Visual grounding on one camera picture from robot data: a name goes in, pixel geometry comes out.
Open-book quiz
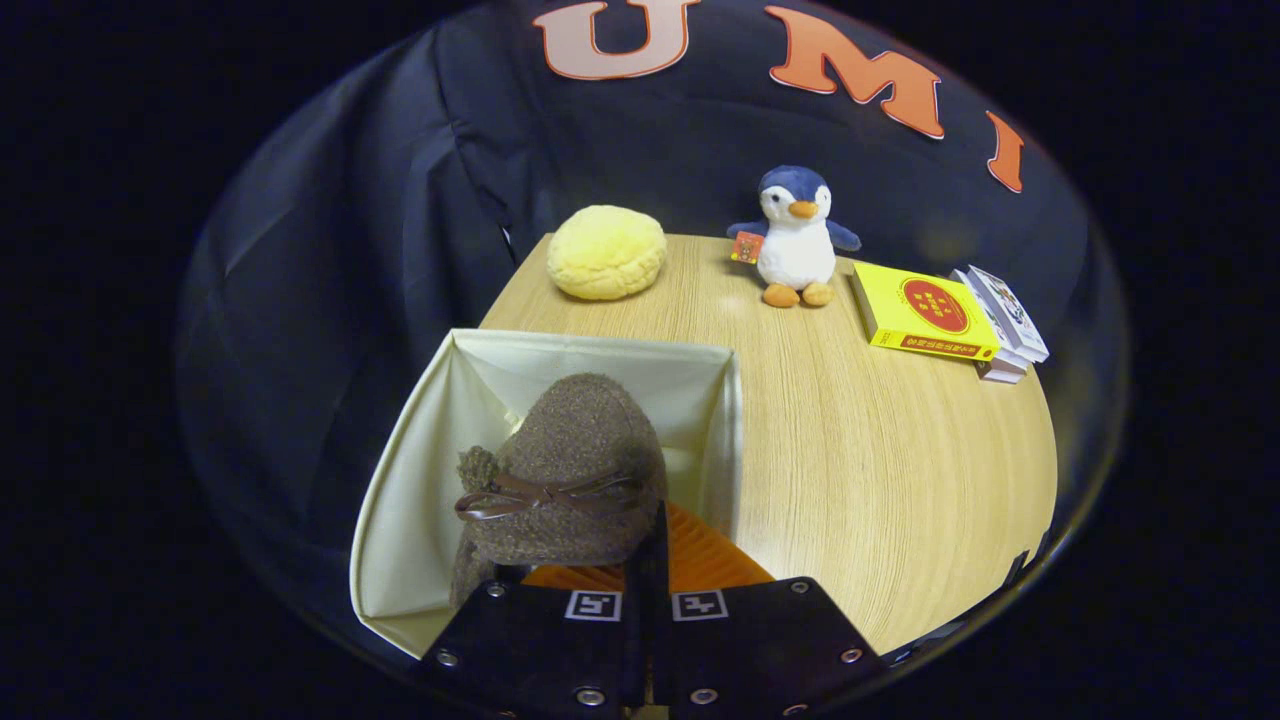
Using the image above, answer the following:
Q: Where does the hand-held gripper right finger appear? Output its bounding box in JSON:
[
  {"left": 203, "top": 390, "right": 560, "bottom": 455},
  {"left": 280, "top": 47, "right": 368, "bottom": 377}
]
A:
[{"left": 652, "top": 501, "right": 888, "bottom": 720}]

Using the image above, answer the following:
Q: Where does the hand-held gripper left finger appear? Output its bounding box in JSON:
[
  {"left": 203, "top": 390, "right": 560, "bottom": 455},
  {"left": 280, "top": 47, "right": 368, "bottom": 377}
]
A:
[{"left": 418, "top": 560, "right": 653, "bottom": 720}]

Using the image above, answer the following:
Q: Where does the cream fabric storage box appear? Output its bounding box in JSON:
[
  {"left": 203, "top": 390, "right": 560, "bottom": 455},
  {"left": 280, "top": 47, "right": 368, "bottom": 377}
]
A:
[{"left": 348, "top": 328, "right": 746, "bottom": 661}]

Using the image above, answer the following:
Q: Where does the yellow book with red circle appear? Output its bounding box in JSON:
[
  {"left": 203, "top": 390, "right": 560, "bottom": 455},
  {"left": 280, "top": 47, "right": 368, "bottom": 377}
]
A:
[{"left": 850, "top": 261, "right": 1002, "bottom": 363}]

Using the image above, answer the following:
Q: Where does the penguin plush toy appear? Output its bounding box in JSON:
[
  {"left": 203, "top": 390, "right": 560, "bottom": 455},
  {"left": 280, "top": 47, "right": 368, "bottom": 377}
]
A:
[{"left": 727, "top": 165, "right": 863, "bottom": 309}]

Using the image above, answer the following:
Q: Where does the yellow bun-shaped plush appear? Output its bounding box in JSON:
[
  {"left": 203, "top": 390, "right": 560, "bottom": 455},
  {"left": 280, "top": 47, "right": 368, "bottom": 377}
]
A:
[{"left": 546, "top": 204, "right": 669, "bottom": 302}]

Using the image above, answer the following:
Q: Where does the white book with illustrated cover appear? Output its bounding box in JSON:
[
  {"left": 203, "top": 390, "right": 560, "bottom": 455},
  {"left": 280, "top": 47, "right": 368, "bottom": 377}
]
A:
[{"left": 966, "top": 265, "right": 1050, "bottom": 363}]

